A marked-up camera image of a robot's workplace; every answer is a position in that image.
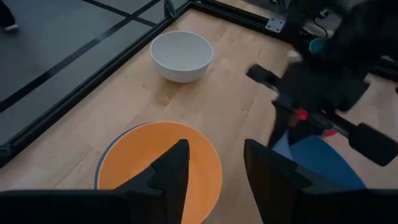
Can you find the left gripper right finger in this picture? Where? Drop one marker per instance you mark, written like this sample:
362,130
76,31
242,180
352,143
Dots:
270,180

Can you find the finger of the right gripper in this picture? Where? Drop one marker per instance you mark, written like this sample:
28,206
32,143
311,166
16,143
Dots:
280,124
304,130

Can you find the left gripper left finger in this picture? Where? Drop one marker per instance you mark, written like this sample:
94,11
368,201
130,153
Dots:
174,174

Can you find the deep blue bowl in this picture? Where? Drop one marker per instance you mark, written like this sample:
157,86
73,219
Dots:
326,165

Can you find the large orange bowl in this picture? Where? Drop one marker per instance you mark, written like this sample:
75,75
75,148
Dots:
136,155

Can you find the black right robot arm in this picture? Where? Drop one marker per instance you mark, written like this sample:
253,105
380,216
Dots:
367,31

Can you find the teal green bowl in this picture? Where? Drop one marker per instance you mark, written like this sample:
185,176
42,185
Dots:
316,46

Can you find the white bowl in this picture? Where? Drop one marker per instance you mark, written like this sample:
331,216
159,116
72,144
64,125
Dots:
182,53

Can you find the person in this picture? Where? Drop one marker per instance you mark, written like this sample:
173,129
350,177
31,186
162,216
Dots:
6,15

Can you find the black aluminium table frame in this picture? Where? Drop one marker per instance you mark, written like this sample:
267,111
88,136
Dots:
93,77

